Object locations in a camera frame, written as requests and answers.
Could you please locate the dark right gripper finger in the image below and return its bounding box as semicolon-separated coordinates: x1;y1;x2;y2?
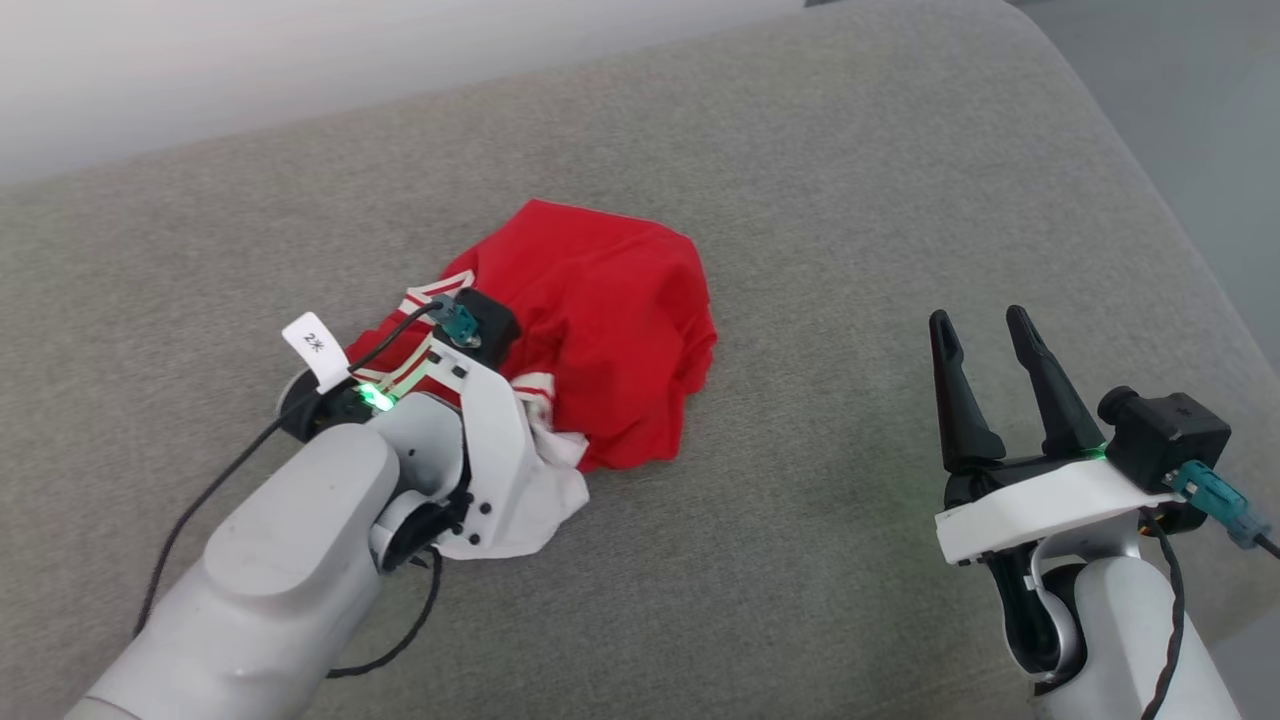
1005;304;1107;460
928;309;1007;474

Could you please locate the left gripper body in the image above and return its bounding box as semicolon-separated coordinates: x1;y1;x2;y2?
278;340;547;557

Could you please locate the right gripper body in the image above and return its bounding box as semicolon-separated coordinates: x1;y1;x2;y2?
935;452;1183;567

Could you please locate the red garment with white trim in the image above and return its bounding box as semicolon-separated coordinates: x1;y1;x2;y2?
345;198;719;559

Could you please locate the grey fabric sofa cushion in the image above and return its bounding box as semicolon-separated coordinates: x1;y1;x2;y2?
0;0;1280;720

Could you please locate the teal left cable connector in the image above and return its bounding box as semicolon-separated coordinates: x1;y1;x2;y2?
435;298;483;346

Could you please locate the teal cable connector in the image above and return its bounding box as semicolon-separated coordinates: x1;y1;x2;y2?
1165;460;1271;549
435;298;483;346

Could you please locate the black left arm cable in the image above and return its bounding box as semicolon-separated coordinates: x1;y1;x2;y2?
133;298;471;681

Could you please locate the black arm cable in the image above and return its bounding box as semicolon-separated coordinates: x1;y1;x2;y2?
1138;505;1280;720
133;298;471;681

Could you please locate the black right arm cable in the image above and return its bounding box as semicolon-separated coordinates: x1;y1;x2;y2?
1138;505;1280;720

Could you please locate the teal right cable connector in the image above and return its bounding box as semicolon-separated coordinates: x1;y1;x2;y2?
1165;460;1271;549

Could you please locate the white cable label tag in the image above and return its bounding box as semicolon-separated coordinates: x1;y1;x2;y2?
282;312;351;394

